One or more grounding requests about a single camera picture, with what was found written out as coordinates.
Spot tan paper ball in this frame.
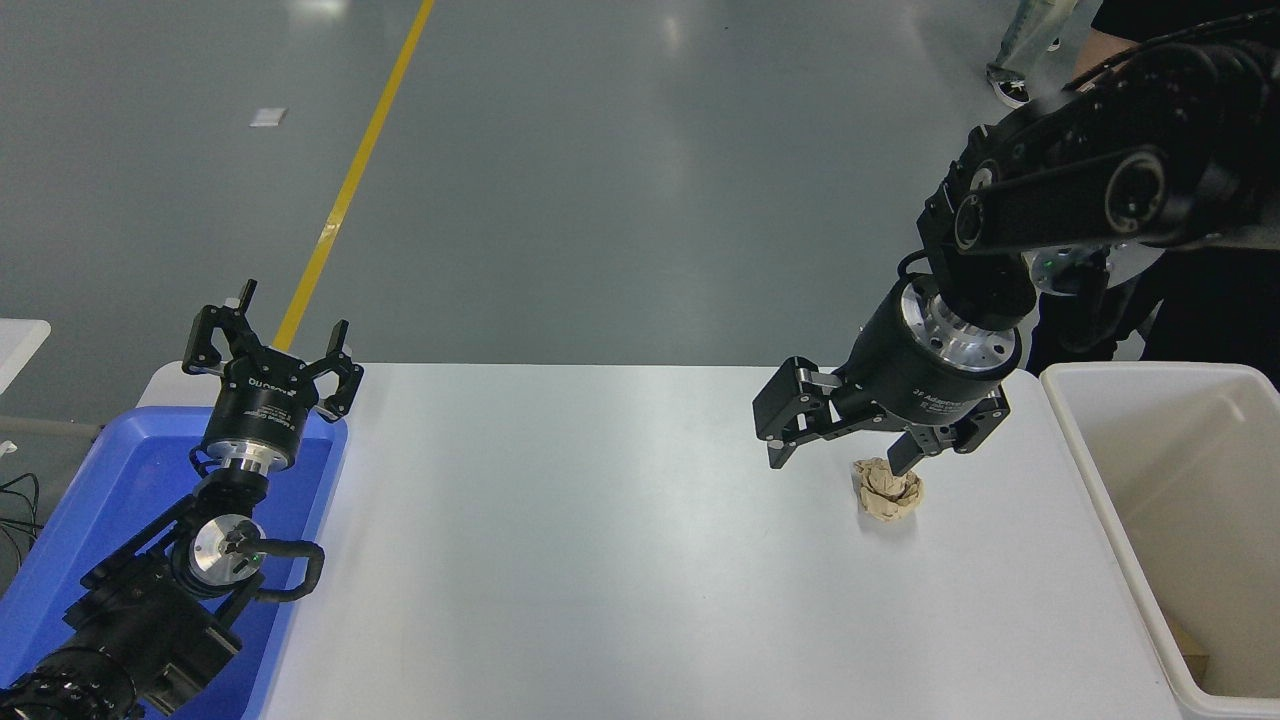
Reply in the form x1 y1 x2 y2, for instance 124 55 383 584
852 457 925 524

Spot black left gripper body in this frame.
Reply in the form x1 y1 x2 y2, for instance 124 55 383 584
203 353 321 453

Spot blue plastic tray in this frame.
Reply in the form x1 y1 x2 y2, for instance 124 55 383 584
0 405 350 720

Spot large pale bin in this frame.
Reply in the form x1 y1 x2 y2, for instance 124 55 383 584
1040 361 1280 720

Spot black cables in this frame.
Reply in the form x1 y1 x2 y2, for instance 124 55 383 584
0 472 43 573

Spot person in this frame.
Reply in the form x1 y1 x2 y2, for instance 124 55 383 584
1024 0 1280 393
985 0 1083 110

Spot brown cardboard piece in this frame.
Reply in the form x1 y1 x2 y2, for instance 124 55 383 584
1164 614 1212 683

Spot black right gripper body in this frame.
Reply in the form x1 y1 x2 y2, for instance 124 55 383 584
838 284 1014 435

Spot small white table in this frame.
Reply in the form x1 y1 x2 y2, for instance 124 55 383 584
0 318 53 397

